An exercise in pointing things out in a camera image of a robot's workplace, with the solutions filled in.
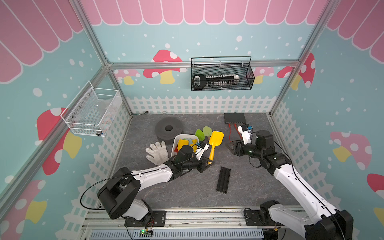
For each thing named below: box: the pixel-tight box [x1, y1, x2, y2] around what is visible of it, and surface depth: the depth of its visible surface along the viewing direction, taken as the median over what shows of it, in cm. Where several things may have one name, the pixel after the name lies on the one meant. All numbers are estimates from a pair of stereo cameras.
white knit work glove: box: [145, 141, 169, 166], surface depth 101 cm
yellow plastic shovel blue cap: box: [208, 131, 225, 165], surface depth 79 cm
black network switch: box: [224, 112, 247, 124], surface depth 123 cm
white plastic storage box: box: [171, 134, 199, 158], surface depth 102 cm
